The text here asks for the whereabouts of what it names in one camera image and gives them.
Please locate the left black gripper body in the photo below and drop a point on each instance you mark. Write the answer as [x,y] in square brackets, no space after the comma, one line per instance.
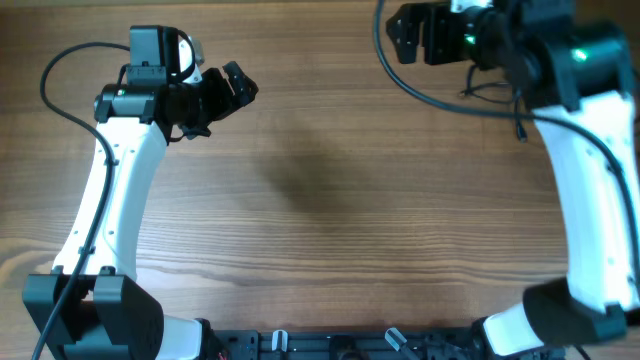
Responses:
[206,101]

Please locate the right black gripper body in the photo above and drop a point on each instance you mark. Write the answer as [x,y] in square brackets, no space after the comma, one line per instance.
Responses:
[447,41]

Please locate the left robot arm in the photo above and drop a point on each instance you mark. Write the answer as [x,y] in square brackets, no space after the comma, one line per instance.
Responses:
[90,305]

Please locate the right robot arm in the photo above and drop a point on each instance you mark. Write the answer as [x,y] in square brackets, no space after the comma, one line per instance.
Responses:
[576,84]

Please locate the black aluminium base frame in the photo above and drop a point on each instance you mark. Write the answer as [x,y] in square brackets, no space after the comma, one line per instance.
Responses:
[434,344]

